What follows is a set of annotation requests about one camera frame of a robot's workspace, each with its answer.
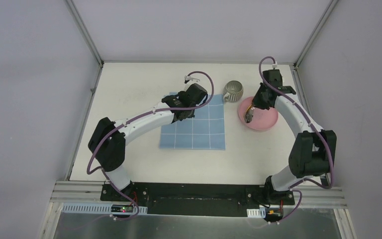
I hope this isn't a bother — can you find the aluminium frame rail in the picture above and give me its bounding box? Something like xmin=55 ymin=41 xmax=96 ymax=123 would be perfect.
xmin=39 ymin=181 xmax=357 ymax=239

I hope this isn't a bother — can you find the grey ribbed mug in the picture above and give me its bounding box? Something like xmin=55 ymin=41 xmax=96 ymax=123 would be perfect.
xmin=222 ymin=80 xmax=243 ymax=103

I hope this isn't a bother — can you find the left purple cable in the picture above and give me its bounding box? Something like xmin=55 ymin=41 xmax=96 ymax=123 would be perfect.
xmin=86 ymin=71 xmax=215 ymax=221

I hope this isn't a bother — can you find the pink handled fork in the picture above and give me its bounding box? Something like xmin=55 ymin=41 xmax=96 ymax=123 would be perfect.
xmin=244 ymin=110 xmax=254 ymax=123

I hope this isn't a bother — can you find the blue checked cloth napkin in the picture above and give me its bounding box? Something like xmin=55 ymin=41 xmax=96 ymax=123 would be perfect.
xmin=159 ymin=94 xmax=226 ymax=150

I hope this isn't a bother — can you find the pink plate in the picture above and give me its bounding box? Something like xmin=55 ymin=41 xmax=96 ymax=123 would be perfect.
xmin=238 ymin=97 xmax=279 ymax=131

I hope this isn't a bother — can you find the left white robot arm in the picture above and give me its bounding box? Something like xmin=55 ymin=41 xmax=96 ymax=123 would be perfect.
xmin=88 ymin=83 xmax=208 ymax=201

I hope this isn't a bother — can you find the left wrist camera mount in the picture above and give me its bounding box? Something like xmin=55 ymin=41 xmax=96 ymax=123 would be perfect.
xmin=184 ymin=75 xmax=200 ymax=84

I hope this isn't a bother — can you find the purple cable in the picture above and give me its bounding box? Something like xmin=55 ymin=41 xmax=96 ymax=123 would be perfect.
xmin=259 ymin=56 xmax=335 ymax=225
xmin=86 ymin=71 xmax=215 ymax=221

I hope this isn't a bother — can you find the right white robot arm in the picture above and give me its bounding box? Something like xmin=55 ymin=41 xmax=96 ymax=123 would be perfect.
xmin=252 ymin=69 xmax=337 ymax=204

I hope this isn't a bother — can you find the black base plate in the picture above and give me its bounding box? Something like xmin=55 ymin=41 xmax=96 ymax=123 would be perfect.
xmin=100 ymin=182 xmax=294 ymax=218

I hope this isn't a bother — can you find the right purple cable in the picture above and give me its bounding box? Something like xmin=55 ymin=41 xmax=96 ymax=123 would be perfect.
xmin=259 ymin=56 xmax=335 ymax=225

